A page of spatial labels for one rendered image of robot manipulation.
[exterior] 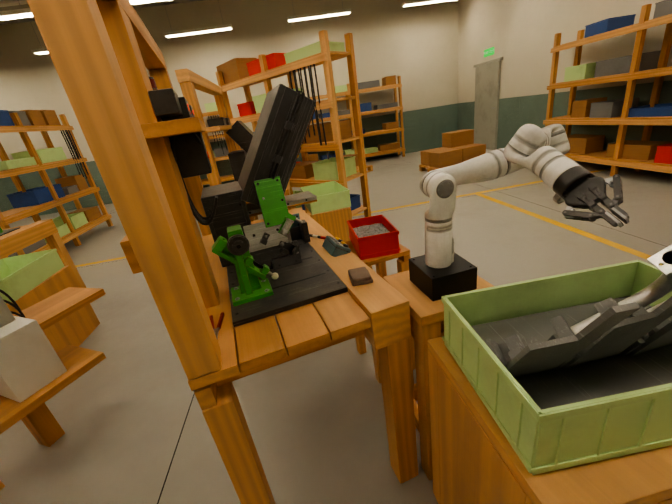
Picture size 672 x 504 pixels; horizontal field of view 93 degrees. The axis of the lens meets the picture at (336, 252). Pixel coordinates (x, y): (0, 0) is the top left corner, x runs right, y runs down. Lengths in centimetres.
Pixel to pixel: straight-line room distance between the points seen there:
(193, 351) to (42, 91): 1141
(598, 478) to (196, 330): 92
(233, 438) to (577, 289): 115
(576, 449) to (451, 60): 1123
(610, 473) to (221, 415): 93
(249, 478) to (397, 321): 72
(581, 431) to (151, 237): 96
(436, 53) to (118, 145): 1097
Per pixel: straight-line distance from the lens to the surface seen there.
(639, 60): 653
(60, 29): 85
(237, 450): 124
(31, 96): 1228
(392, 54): 1102
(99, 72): 83
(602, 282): 127
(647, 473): 94
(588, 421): 81
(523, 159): 100
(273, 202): 148
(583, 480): 88
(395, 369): 123
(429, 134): 1135
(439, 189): 108
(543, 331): 110
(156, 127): 110
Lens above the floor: 149
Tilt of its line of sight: 23 degrees down
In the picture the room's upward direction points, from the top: 9 degrees counter-clockwise
